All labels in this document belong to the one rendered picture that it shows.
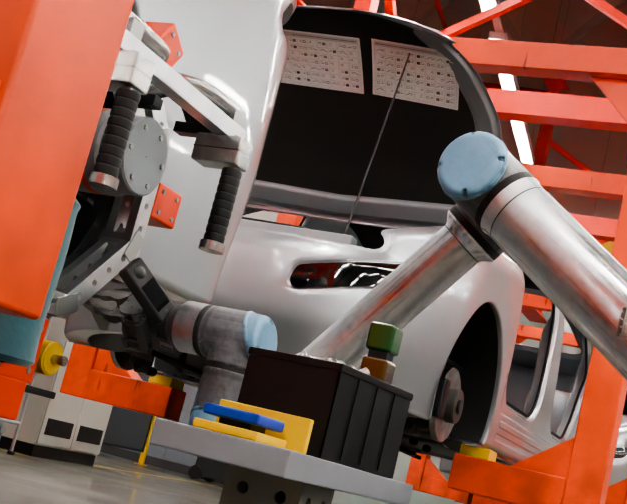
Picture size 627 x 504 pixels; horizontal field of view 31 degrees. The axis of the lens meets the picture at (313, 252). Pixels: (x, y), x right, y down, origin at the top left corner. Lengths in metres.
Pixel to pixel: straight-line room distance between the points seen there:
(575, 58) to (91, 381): 3.01
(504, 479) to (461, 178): 3.55
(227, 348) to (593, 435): 3.44
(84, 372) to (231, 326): 4.35
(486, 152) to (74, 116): 0.71
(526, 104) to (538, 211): 6.50
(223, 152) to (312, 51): 3.39
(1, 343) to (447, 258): 0.74
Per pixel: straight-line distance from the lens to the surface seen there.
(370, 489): 1.43
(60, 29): 1.26
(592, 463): 5.14
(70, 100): 1.28
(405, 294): 1.90
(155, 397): 5.93
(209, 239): 1.89
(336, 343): 1.92
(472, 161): 1.75
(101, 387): 6.11
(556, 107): 8.14
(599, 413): 5.16
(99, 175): 1.61
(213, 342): 1.88
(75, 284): 1.96
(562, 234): 1.69
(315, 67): 5.34
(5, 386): 1.85
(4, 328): 1.67
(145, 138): 1.81
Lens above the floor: 0.43
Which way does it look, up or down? 11 degrees up
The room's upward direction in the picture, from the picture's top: 14 degrees clockwise
